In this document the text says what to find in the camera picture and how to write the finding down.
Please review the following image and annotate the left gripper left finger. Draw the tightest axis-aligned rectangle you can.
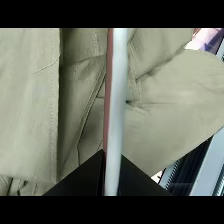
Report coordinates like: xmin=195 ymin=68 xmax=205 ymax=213
xmin=43 ymin=149 xmax=107 ymax=197

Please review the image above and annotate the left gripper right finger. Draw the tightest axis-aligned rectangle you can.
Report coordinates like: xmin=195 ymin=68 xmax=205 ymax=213
xmin=118 ymin=154 xmax=171 ymax=197

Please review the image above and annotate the white clothes hanger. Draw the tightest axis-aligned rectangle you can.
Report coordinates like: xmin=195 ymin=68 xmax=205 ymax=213
xmin=102 ymin=27 xmax=130 ymax=197

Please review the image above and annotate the khaki long-sleeved shirt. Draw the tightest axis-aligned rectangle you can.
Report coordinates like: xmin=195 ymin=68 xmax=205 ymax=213
xmin=0 ymin=27 xmax=224 ymax=197

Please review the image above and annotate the silver frame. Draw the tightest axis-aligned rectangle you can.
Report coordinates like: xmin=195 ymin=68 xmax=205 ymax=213
xmin=159 ymin=128 xmax=224 ymax=197

